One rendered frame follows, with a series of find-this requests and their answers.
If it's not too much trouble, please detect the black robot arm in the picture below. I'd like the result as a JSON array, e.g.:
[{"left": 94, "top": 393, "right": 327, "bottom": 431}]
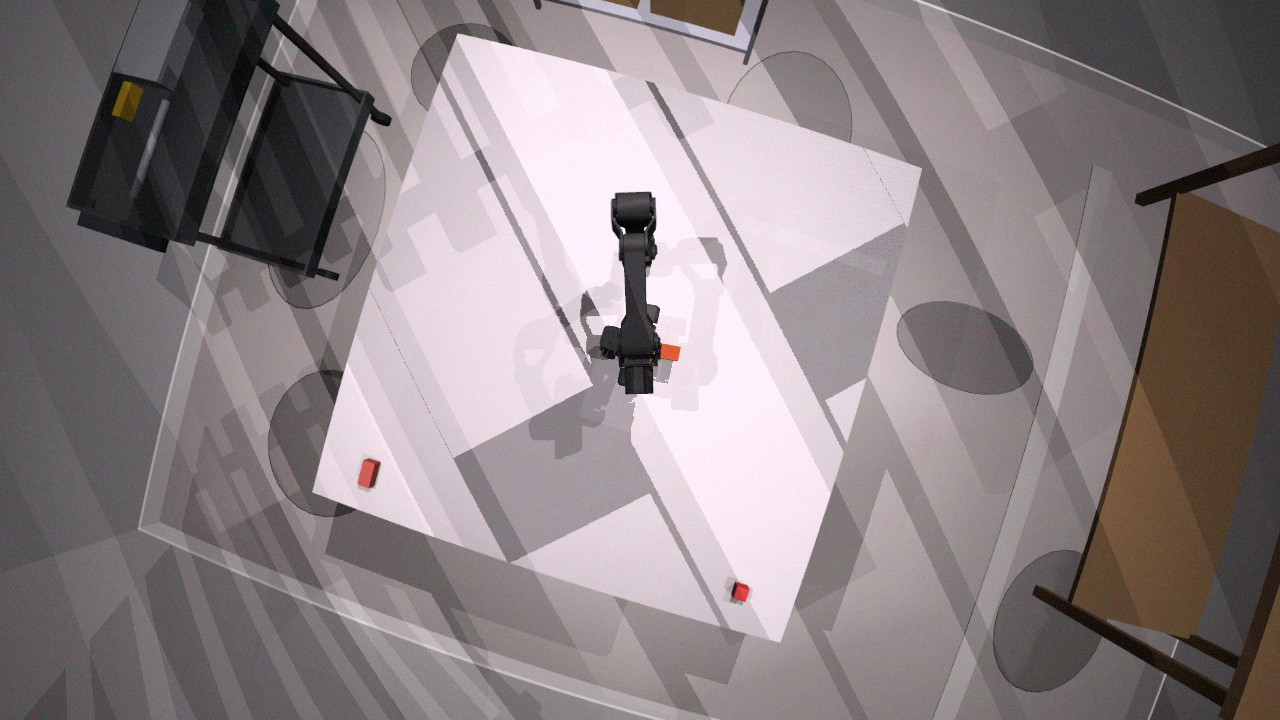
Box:
[{"left": 600, "top": 192, "right": 660, "bottom": 395}]

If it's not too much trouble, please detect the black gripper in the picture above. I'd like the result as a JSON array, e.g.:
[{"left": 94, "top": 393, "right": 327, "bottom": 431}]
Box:
[{"left": 618, "top": 304, "right": 660, "bottom": 386}]

